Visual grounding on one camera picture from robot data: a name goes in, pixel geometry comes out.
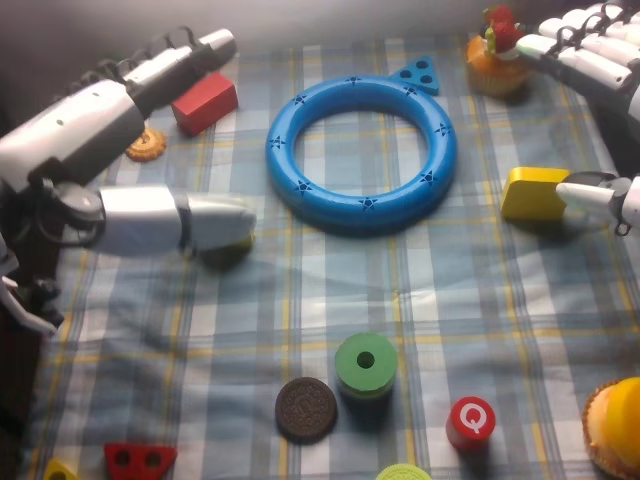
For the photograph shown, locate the blue plastic ring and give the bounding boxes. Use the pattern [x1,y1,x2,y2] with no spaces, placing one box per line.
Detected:
[264,74,459,237]

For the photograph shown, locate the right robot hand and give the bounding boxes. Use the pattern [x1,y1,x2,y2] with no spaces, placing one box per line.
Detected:
[514,0,640,239]

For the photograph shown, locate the blue triangle block with holes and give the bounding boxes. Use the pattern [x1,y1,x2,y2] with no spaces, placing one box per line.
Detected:
[388,55,441,97]

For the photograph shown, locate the dark chocolate sandwich cookie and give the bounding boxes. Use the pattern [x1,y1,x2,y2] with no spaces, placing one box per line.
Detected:
[274,376,339,444]

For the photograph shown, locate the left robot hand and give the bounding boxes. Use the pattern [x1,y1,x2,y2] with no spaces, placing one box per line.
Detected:
[0,27,259,256]

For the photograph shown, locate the blue plaid table cloth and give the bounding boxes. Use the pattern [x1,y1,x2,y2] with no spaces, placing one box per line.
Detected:
[19,34,640,480]

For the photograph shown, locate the green cylinder with hole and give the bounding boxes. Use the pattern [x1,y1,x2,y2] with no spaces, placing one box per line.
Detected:
[333,332,400,401]

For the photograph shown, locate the red cylinder with letter Q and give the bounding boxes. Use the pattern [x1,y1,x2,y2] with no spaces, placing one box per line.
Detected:
[445,396,497,453]

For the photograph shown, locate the golden flower-shaped biscuit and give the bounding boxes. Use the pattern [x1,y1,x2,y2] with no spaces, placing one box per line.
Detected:
[124,128,168,163]

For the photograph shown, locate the yellow square block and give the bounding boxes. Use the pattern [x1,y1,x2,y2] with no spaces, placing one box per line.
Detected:
[500,166,571,222]

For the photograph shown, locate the yellow triangle block with holes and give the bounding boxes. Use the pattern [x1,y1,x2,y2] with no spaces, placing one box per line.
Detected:
[43,458,81,480]

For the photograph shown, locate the orange tart toy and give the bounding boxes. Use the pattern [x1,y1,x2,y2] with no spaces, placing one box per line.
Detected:
[582,377,640,480]

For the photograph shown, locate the light green round cookie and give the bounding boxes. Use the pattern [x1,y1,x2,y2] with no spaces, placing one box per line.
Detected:
[374,463,434,480]

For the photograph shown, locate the red rectangular block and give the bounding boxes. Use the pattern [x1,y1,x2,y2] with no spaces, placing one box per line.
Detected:
[170,71,240,137]

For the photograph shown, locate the strawberry cupcake toy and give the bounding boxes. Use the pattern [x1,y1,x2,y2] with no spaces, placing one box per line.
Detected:
[465,4,530,97]

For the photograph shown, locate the red triangle block with holes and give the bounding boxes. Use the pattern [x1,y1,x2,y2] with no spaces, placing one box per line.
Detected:
[103,442,179,480]

